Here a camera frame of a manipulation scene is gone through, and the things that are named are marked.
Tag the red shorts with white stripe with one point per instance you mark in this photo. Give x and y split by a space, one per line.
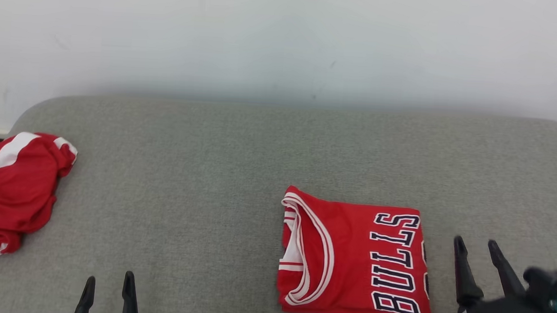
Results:
14 195

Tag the red Bulls basketball jersey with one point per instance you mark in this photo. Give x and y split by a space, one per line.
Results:
349 255

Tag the grey fabric sofa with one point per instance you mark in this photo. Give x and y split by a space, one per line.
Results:
210 181

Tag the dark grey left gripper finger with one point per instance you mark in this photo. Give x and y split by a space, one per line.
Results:
85 299
130 299

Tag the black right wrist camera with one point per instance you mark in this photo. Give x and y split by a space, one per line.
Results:
546 285

